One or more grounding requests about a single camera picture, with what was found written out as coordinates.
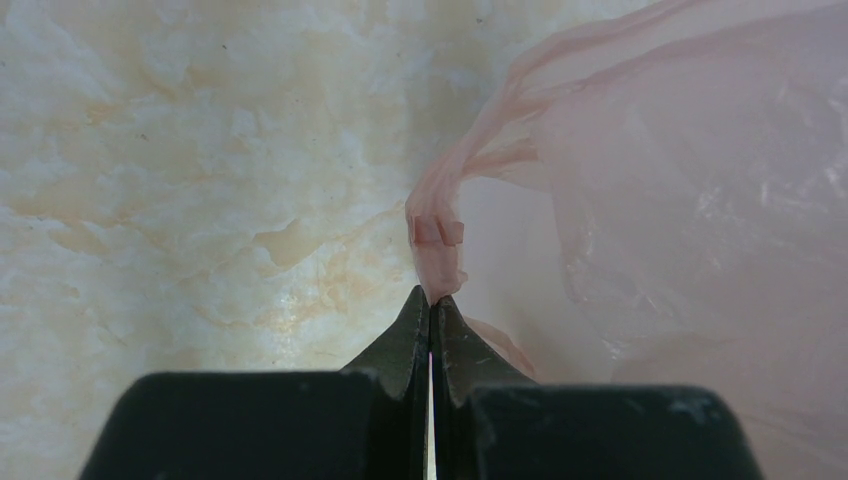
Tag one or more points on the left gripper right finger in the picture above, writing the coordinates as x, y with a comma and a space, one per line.
494, 422

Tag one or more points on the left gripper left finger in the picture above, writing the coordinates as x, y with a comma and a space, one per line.
366, 420

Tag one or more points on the translucent pink trash bag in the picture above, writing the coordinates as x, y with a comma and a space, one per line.
662, 198

